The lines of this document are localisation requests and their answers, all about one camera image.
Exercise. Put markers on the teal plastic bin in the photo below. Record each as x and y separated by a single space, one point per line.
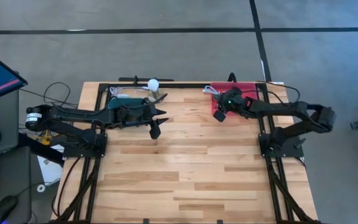
120 102

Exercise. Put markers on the black aluminium table frame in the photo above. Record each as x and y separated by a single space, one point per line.
99 90

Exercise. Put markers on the pink translucent plastic bin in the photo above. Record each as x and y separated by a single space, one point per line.
228 85

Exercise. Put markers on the white bulb table lamp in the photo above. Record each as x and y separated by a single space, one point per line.
153 84

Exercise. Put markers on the yellow clamp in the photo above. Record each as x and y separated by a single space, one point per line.
46 138

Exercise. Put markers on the white paper sheet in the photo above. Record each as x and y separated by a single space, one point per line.
50 171

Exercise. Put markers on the black stand beam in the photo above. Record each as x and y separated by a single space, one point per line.
36 147

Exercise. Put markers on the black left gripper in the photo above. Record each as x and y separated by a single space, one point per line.
141 113

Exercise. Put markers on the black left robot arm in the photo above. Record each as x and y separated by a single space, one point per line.
73 116

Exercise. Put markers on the black computer mouse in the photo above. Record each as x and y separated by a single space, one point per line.
2 210

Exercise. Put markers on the white tape roll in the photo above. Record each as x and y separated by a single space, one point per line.
38 188

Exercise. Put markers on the grey desk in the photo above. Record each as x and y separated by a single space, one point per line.
11 174

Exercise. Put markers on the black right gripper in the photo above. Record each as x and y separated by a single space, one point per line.
233 104

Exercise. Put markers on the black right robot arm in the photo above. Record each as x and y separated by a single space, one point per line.
278 109

